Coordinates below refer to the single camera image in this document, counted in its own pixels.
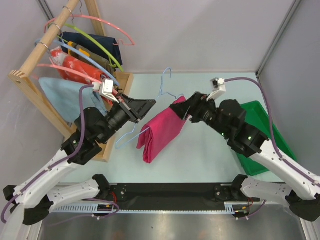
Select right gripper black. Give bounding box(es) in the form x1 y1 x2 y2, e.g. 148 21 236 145
169 91 230 138

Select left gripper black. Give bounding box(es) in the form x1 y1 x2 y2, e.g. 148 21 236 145
97 92 156 144

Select magenta trousers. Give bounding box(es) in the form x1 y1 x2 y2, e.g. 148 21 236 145
136 107 186 164

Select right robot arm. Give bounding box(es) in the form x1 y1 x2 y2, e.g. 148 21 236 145
170 92 320 222

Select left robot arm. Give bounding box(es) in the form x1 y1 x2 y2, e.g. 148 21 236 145
1 93 156 226

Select olive green trousers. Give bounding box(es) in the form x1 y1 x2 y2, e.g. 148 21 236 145
67 41 115 76

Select light blue folded trousers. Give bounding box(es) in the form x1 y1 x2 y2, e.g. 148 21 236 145
38 77 107 123

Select navy blue trousers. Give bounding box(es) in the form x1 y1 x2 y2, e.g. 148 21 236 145
62 31 123 66

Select lime green hanger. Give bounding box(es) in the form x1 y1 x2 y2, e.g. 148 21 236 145
58 23 124 72

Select orange white patterned trousers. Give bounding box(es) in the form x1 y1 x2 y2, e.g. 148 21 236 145
50 46 110 85

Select pink hanger front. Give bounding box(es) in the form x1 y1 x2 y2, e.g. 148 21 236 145
37 63 118 95

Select pink hanger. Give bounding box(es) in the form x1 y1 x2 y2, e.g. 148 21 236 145
44 14 136 47
37 63 118 95

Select blue hanger mid rack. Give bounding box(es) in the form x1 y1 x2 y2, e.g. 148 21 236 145
34 37 121 87

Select pink hanger at back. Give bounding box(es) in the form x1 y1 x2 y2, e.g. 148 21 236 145
44 14 136 47

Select wooden clothes rack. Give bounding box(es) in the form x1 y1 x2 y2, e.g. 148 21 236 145
8 0 134 162

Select green plastic tray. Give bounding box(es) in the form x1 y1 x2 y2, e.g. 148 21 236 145
236 101 297 176

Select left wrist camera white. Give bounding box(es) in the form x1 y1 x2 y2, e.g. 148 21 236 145
92 79 119 103

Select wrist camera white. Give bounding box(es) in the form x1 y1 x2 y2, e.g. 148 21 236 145
206 78 227 102
92 79 119 103

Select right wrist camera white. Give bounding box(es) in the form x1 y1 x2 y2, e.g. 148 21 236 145
206 78 227 102

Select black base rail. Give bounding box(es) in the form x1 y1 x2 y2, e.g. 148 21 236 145
98 183 238 212

